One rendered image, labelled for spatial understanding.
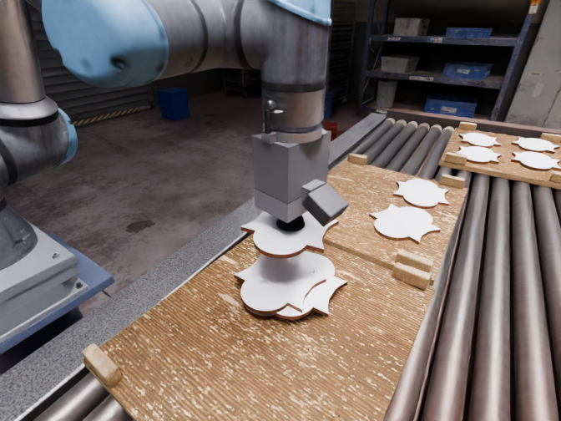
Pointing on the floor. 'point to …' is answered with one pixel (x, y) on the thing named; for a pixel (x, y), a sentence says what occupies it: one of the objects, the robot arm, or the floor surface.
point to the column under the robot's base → (61, 321)
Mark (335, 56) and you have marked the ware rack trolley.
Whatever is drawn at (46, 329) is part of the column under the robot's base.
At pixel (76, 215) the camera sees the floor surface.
